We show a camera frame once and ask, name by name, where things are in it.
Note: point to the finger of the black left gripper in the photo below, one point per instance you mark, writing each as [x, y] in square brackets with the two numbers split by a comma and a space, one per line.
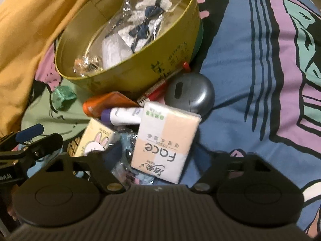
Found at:
[21, 161]
[29, 133]

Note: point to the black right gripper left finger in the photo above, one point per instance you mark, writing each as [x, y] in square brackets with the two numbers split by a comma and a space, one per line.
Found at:
[96, 166]

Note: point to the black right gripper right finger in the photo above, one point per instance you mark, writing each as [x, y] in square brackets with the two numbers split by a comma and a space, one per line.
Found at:
[216, 168]

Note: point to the yellow bunny tissue pack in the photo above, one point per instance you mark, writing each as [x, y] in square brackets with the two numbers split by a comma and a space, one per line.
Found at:
[96, 137]

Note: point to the clear crinkled plastic bag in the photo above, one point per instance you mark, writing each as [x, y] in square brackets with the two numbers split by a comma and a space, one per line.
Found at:
[123, 170]

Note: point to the teal foil packet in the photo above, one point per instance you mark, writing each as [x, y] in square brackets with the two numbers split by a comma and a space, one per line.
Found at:
[63, 97]

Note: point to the white tube purple cap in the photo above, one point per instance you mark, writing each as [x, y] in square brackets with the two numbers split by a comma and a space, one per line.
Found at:
[122, 116]

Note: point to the white peach Face tissue pack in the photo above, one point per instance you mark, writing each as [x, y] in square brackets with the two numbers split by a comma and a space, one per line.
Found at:
[163, 141]

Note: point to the grey round case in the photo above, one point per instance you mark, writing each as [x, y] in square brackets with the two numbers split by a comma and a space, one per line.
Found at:
[192, 92]

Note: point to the clear bag of snacks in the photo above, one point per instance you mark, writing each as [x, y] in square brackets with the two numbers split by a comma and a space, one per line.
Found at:
[87, 65]

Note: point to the orange tube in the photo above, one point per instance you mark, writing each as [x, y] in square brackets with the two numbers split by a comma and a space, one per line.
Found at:
[94, 106]

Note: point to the red white pen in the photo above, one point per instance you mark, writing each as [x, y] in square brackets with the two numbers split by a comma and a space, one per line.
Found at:
[157, 90]

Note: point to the yellow blanket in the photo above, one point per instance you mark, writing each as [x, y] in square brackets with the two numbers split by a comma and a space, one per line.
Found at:
[28, 28]

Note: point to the colourful patterned bedspread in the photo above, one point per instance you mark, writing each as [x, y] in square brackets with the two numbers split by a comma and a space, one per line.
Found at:
[263, 59]

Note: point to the round yellow green tin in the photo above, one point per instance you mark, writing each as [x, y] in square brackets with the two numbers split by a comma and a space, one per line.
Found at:
[128, 73]

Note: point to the clear bag with bow tie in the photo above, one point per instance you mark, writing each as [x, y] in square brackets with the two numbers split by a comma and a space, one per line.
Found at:
[137, 23]

